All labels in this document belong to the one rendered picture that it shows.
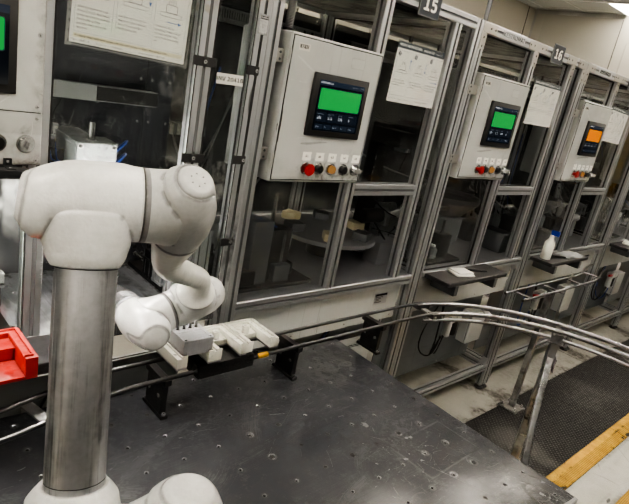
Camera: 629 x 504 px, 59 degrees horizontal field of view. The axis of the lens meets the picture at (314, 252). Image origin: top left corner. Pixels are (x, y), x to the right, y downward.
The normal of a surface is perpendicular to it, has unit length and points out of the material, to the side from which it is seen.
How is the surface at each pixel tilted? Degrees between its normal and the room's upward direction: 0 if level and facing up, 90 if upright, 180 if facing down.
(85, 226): 79
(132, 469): 0
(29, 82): 90
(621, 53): 90
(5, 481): 0
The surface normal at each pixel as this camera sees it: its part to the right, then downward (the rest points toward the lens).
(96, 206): 0.41, 0.22
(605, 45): -0.73, 0.07
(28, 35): 0.65, 0.35
